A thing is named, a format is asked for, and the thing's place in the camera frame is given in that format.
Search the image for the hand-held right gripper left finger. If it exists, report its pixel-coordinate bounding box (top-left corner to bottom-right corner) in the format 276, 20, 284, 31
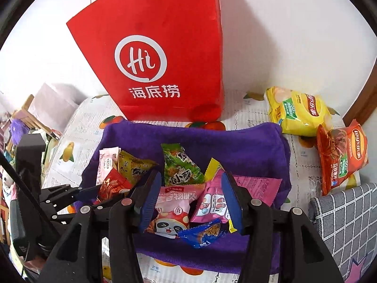
44, 169, 162, 283

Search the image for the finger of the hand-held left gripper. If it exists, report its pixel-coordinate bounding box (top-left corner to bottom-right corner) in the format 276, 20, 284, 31
40, 184, 101, 204
47, 198, 121, 221

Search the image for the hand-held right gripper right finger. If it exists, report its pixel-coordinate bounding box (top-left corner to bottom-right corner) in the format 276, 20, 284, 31
221, 171, 345, 283

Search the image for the pink panda snack packet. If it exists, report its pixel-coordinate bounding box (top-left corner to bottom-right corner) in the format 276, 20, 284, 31
146, 183, 207, 239

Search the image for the magenta snack packet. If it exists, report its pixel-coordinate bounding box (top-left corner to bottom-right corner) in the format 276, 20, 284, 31
190, 168, 283, 225

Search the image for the yellow crisp snack packet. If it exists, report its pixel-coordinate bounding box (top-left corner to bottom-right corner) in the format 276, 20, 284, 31
118, 150, 158, 187

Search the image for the pale pink snack packet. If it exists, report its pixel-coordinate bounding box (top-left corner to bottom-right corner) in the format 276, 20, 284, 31
98, 147, 122, 186

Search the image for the yellow red snack packet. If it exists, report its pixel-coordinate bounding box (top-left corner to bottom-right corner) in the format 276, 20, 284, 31
204, 158, 238, 233

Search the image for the purple plush toy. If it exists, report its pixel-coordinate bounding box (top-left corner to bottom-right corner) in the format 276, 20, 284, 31
9, 118, 30, 136

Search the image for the green snack packet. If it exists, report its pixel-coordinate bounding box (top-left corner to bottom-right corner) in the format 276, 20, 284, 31
161, 143, 206, 187

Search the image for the blue snack packet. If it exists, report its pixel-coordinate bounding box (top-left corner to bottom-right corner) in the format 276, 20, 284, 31
177, 219, 227, 250

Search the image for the purple towel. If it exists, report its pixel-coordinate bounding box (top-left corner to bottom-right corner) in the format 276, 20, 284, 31
79, 120, 292, 275

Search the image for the wooden chair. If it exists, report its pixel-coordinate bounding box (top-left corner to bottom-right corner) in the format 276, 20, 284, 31
6, 94, 62, 142

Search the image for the pale cardboard box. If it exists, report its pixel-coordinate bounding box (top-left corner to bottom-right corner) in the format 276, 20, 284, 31
28, 83, 87, 121

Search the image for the fruit printed tablecloth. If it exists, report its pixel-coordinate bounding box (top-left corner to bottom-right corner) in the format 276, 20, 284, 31
41, 93, 369, 283

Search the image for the yellow chips bag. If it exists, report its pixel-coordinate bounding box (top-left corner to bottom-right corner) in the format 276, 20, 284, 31
263, 86, 333, 137

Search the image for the grey checked cushion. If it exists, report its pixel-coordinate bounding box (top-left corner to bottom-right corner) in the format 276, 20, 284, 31
308, 183, 377, 283

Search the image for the orange chips bag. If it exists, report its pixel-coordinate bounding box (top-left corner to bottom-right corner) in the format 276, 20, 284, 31
316, 119, 369, 196

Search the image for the star printed cloth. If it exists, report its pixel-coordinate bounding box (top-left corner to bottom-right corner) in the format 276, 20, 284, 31
343, 254, 372, 283

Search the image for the red paper bag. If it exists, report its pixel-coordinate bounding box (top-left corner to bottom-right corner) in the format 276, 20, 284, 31
66, 0, 223, 123

